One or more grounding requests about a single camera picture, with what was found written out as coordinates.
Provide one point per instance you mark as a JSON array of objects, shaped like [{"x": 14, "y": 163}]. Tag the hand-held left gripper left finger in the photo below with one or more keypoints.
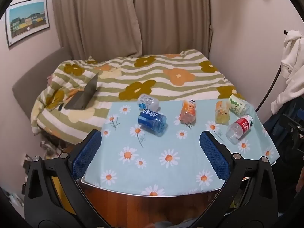
[{"x": 86, "y": 155}]

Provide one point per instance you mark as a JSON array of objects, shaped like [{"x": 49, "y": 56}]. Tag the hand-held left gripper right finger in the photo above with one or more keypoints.
[{"x": 213, "y": 156}]

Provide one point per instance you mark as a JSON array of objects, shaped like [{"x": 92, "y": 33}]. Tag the clear bottle red label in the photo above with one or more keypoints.
[{"x": 242, "y": 125}]

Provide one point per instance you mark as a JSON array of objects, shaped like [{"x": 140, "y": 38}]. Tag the yellow drink bottle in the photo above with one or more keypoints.
[{"x": 222, "y": 115}]

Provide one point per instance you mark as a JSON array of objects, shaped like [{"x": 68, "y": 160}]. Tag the light blue daisy tablecloth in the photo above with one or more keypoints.
[{"x": 166, "y": 142}]

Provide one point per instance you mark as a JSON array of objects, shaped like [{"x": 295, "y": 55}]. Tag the orange drink bottle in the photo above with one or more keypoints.
[{"x": 188, "y": 112}]

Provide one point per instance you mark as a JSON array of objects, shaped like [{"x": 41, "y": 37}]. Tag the white bottle green dots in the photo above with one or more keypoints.
[{"x": 237, "y": 105}]

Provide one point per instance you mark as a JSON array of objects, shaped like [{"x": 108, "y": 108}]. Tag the grey laptop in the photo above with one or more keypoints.
[{"x": 83, "y": 97}]

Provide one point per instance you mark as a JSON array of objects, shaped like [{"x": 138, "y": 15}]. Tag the blue plastic bottle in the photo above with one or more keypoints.
[{"x": 149, "y": 121}]

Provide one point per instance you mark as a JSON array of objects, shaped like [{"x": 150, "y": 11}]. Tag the dark blue clothing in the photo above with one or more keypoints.
[{"x": 277, "y": 121}]

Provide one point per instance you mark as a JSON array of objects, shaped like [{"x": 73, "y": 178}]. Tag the clear bottle white label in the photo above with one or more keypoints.
[{"x": 148, "y": 102}]

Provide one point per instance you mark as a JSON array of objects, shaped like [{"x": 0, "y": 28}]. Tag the black metal stand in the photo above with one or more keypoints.
[{"x": 293, "y": 130}]

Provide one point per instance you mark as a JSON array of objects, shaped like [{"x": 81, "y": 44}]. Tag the striped floral blanket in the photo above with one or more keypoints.
[{"x": 154, "y": 80}]

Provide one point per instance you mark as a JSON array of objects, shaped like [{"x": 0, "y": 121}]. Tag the white hanging garment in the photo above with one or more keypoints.
[{"x": 293, "y": 71}]

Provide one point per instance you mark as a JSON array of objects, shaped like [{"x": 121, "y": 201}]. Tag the beige curtain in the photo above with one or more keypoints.
[{"x": 133, "y": 19}]

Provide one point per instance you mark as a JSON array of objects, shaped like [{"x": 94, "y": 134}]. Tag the framed wall picture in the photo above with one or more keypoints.
[{"x": 27, "y": 21}]

